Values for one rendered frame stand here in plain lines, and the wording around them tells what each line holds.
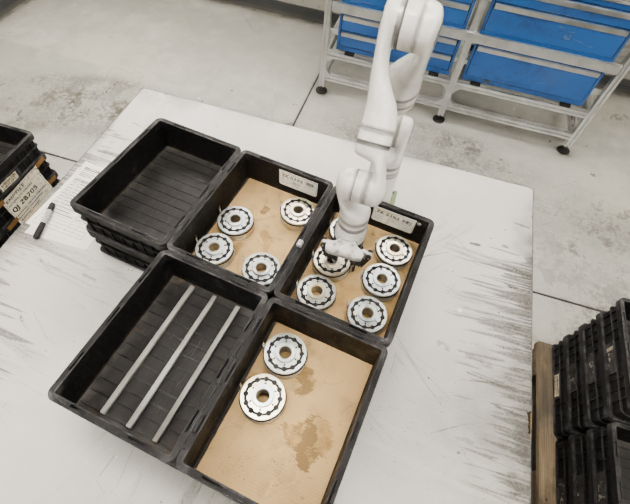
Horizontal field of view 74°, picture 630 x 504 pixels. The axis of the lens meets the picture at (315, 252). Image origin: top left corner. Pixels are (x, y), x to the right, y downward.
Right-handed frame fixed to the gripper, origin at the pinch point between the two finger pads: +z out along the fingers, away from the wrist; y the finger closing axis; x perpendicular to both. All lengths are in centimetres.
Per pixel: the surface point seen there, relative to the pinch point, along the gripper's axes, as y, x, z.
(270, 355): 9.7, 30.4, -0.9
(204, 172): 50, -20, 2
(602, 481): -95, 22, 44
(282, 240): 18.6, -3.5, 2.2
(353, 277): -3.8, 1.7, 2.3
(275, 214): 23.6, -11.8, 2.3
